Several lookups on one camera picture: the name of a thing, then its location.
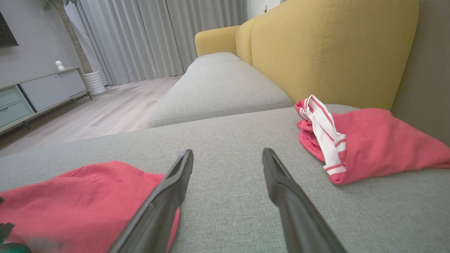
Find yellow sofa backrest cushion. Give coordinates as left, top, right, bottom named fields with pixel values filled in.
left=251, top=0, right=419, bottom=111
left=235, top=18, right=254, bottom=65

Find yellow sofa armrest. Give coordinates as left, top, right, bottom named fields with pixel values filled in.
left=194, top=25, right=241, bottom=57

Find grey pleated curtains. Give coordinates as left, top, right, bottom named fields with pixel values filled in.
left=76, top=0, right=248, bottom=86

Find grey green tv cabinet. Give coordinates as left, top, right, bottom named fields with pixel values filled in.
left=0, top=67, right=93, bottom=136

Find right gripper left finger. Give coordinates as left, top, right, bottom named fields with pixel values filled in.
left=107, top=149, right=194, bottom=253

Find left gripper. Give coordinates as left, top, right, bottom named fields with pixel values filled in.
left=0, top=221, right=31, bottom=253

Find grey sofa seat cushion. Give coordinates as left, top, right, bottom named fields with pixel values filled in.
left=148, top=61, right=294, bottom=129
left=186, top=52, right=243, bottom=72

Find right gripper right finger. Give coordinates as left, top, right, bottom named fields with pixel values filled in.
left=262, top=148, right=348, bottom=253

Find large grey sofa ottoman cushion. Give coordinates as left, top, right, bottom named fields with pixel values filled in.
left=0, top=104, right=450, bottom=253

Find white ribbed plant pot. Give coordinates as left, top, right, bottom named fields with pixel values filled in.
left=84, top=70, right=107, bottom=96

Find red garment striped white waistband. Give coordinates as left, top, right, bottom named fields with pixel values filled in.
left=295, top=95, right=450, bottom=186

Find indoor tree plant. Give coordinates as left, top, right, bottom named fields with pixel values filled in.
left=41, top=0, right=94, bottom=74

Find red garment white hem trim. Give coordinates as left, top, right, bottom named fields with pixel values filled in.
left=0, top=161, right=180, bottom=253

